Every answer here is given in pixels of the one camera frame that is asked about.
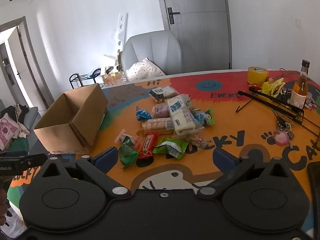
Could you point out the pink clear snack packet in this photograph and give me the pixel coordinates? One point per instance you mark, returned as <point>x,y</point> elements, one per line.
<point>125,138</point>

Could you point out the blue green-edged snack packet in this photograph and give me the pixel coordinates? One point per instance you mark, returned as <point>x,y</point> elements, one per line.
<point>205,117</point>

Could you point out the red sausage packet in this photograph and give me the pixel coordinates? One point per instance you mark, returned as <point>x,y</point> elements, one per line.
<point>148,146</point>

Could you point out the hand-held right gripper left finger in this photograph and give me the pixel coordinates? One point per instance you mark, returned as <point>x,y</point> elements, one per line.
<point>106,158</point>

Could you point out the bright green snack packet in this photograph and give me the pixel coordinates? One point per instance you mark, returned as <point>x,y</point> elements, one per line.
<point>172,148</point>

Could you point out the white plastic bag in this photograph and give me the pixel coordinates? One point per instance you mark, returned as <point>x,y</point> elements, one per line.
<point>11,226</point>

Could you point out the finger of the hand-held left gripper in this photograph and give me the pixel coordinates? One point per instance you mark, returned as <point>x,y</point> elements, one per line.
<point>33,160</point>

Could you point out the long beige cracker packet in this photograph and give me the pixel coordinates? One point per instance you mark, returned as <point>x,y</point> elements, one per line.
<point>156,125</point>

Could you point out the black shoe rack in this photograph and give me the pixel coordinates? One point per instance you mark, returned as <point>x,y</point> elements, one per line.
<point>77,80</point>

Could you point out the purple mochi packet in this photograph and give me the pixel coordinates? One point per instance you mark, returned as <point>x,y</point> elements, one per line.
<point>160,111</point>

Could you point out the grey armchair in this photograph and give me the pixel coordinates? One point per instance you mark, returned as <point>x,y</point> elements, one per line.
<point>155,47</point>

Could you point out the yellow tape roll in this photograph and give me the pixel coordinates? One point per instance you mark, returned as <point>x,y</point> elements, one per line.
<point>257,76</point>

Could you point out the dark green snack packet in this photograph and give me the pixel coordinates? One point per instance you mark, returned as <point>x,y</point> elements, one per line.
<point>127,153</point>

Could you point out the dotted white pillow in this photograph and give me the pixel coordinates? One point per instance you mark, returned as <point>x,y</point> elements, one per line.
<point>145,70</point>

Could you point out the bunch of keys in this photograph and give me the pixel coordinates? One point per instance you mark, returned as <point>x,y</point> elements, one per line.
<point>282,125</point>

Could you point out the glass bottle amber drink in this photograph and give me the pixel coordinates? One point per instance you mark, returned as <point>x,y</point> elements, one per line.
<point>298,92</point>

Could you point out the brown cardboard box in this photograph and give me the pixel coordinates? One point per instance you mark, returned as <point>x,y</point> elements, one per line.
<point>75,115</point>

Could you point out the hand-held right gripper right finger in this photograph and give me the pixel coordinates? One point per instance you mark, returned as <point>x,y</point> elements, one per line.
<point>225,158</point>

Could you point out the grey sofa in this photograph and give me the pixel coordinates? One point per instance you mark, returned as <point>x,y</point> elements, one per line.
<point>27,120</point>

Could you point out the pink printed cushion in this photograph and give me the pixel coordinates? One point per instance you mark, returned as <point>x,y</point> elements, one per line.
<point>7,131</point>

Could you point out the large white bread packet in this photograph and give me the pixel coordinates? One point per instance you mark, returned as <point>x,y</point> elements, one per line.
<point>181,116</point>

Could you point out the clear biscuit packet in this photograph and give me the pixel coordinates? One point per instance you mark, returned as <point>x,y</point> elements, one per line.
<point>197,140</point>

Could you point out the white foam board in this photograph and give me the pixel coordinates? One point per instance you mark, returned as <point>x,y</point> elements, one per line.
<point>120,32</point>

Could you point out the cardboard box with packing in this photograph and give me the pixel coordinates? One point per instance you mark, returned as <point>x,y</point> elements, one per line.
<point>112,78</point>

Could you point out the blue candy packet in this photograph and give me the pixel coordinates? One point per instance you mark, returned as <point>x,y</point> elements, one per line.
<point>143,113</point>

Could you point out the black white snack packet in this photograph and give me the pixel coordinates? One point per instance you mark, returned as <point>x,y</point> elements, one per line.
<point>161,93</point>

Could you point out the blue item on rack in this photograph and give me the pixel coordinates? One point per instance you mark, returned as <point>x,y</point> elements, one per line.
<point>93,73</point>

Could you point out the open white room door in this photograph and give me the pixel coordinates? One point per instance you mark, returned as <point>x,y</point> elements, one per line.
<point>27,62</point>

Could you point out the yellow plastic bag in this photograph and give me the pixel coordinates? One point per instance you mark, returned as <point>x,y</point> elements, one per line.
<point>271,86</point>

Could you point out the pile of clothes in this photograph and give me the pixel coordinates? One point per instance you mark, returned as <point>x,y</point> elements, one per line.
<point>18,116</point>

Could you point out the grey door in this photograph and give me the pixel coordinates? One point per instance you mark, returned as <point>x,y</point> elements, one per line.
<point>197,30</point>

